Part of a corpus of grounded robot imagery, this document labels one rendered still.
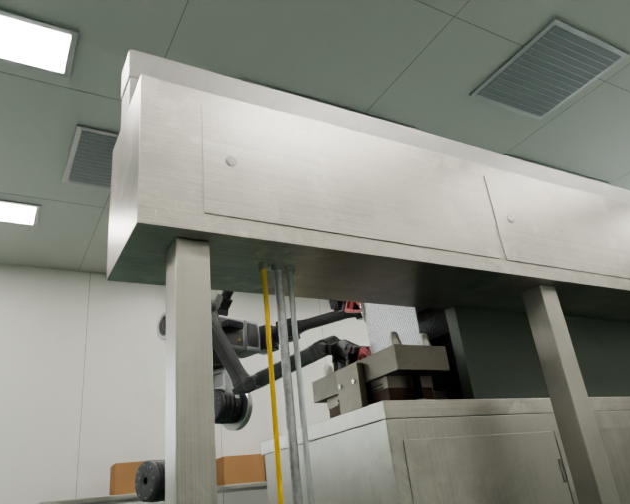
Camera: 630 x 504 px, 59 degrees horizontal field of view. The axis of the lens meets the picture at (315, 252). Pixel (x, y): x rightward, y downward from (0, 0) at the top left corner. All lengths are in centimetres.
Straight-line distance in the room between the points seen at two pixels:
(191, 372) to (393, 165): 64
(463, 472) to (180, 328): 75
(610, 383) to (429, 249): 87
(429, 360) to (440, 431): 16
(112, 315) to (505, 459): 425
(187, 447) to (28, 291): 446
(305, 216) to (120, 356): 423
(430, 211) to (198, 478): 73
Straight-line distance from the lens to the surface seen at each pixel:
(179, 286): 92
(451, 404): 139
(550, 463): 158
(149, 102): 105
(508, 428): 150
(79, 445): 499
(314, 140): 116
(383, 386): 138
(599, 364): 188
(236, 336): 256
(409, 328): 160
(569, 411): 142
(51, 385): 504
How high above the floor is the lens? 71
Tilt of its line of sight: 24 degrees up
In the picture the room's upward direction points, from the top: 7 degrees counter-clockwise
